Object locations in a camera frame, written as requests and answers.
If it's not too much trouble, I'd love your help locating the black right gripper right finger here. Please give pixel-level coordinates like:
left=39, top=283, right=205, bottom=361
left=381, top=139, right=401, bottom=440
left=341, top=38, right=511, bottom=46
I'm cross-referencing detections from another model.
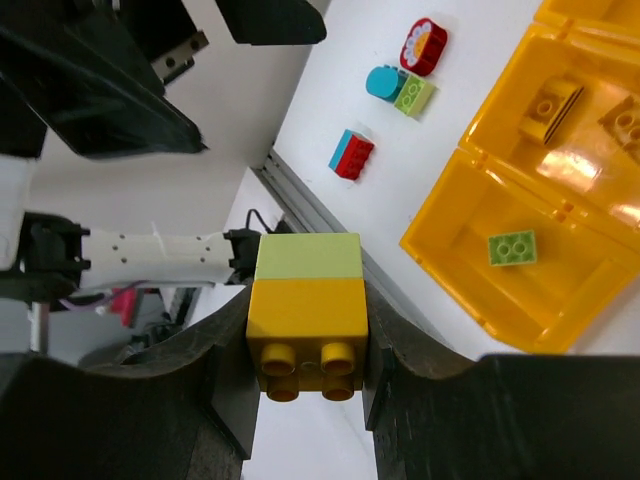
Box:
left=362, top=286, right=639, bottom=479

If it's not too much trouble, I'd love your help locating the lime green lego brick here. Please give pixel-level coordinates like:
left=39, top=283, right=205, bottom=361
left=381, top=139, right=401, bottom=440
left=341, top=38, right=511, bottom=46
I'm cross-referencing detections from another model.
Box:
left=393, top=75, right=436, bottom=118

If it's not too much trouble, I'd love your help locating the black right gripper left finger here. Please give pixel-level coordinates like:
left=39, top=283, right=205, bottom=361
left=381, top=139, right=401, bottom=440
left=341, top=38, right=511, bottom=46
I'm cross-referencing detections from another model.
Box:
left=1, top=289, right=260, bottom=479

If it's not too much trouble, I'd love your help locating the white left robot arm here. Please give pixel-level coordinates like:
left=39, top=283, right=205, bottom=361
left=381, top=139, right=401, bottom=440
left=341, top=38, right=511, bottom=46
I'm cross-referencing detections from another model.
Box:
left=1, top=1, right=261, bottom=319

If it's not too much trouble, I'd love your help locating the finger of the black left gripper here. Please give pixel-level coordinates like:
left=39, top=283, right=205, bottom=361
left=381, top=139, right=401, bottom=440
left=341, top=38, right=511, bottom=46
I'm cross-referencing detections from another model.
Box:
left=215, top=0, right=326, bottom=46
left=1, top=1, right=206, bottom=159

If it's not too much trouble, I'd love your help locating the teal rounded lego brick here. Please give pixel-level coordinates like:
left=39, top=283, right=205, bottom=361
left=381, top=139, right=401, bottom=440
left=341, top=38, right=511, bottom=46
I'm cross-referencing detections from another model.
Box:
left=365, top=65, right=408, bottom=103

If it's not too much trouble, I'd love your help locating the pale green lego brick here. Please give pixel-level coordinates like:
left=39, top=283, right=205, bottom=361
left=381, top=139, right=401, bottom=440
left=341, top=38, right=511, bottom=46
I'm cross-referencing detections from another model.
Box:
left=255, top=233, right=363, bottom=280

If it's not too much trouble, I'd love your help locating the yellow long lego brick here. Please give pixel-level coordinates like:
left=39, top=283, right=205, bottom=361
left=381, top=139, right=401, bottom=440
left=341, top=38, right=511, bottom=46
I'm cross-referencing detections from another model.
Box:
left=598, top=96, right=639, bottom=163

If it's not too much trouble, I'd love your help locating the lime green lego in bin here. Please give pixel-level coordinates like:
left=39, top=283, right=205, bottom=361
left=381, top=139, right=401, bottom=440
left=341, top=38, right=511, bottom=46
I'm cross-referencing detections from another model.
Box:
left=488, top=230, right=537, bottom=267

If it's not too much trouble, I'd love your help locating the red flower lego brick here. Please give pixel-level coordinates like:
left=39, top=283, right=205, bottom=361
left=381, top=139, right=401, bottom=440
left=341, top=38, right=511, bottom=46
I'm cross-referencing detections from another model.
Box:
left=399, top=18, right=448, bottom=77

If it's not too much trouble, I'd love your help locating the teal rectangular lego brick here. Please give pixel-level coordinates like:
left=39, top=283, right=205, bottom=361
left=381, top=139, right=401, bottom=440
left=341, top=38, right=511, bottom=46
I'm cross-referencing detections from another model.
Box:
left=328, top=129, right=354, bottom=171

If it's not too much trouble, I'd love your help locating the red studded lego brick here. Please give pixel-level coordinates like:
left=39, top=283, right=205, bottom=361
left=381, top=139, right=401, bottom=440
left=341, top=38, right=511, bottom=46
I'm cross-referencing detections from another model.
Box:
left=334, top=135, right=374, bottom=181

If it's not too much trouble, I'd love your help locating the yellow divided plastic bin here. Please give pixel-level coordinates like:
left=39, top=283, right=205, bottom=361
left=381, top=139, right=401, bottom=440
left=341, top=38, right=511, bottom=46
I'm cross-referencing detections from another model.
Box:
left=400, top=1, right=639, bottom=354

